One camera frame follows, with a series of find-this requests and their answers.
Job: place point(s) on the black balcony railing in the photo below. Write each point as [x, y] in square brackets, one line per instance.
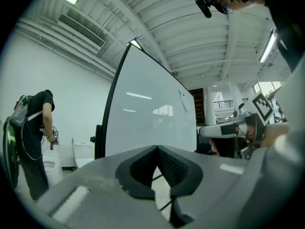
[222, 104]

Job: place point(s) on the ceiling air vent grille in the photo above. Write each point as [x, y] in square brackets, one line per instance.
[81, 30]

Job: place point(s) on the person's dark shirt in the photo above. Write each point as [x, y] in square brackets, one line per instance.
[288, 20]

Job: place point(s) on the black head-worn camera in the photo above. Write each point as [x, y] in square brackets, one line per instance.
[203, 6]

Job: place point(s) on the person's right hand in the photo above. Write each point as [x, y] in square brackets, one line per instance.
[275, 133]

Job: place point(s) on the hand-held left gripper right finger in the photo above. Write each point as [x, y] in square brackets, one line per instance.
[190, 173]

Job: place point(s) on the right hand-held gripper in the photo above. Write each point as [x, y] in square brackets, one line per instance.
[258, 118]

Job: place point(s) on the window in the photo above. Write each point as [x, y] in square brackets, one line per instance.
[267, 88]

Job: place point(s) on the black framed whiteboard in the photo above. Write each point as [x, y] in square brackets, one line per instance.
[152, 108]

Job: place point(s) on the long ceiling tube light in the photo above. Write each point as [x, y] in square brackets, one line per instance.
[134, 43]
[268, 45]

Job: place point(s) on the white toilet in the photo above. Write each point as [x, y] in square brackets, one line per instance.
[83, 153]
[53, 166]

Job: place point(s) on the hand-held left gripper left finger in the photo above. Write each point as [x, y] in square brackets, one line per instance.
[100, 175]

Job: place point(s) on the brown wooden staircase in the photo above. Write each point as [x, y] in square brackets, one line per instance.
[199, 106]

